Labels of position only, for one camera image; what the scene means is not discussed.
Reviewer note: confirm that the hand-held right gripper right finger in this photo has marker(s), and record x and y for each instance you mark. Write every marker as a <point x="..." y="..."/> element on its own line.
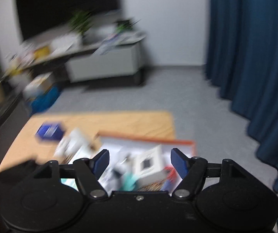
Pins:
<point x="177" y="162"/>

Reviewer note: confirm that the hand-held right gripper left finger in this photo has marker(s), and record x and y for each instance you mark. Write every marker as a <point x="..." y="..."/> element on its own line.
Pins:
<point x="102" y="162"/>

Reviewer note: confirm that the orange white cardboard box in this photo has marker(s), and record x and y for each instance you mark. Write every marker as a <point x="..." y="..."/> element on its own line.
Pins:
<point x="119" y="145"/>

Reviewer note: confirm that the white square box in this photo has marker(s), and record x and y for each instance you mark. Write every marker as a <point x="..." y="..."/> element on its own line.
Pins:
<point x="151" y="162"/>

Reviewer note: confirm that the teal green packet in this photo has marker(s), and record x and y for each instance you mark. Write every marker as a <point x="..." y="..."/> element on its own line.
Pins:
<point x="129" y="182"/>

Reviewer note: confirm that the green white bandage box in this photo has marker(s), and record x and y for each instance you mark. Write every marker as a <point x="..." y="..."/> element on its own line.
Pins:
<point x="73" y="140"/>

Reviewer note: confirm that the grey ribbed side cabinet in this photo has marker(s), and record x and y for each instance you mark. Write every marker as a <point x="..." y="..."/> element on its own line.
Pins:
<point x="5" y="126"/>

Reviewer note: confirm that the blue tin box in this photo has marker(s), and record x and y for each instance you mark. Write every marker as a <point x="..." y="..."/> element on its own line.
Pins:
<point x="49" y="131"/>

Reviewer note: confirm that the yellow white carton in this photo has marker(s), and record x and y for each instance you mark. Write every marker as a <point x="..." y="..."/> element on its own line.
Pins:
<point x="38" y="85"/>

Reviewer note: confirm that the white television console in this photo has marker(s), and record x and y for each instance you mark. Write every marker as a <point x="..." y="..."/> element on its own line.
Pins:
<point x="105" y="63"/>

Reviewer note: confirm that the yellow box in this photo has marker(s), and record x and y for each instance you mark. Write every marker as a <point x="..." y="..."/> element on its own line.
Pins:
<point x="41" y="51"/>

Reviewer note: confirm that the white router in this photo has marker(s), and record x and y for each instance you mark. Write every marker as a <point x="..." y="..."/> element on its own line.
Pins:
<point x="65" y="41"/>

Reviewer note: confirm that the blue curtain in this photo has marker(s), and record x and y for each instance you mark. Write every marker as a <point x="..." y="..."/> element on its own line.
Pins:
<point x="250" y="53"/>

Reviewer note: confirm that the black green display boxes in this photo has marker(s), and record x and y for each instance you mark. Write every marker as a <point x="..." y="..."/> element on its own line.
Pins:
<point x="124" y="25"/>

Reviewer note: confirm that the potted green plant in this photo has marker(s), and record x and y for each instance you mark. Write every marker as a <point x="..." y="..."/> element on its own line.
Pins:
<point x="82" y="21"/>

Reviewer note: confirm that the black television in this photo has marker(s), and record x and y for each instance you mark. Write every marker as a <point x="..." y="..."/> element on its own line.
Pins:
<point x="66" y="7"/>

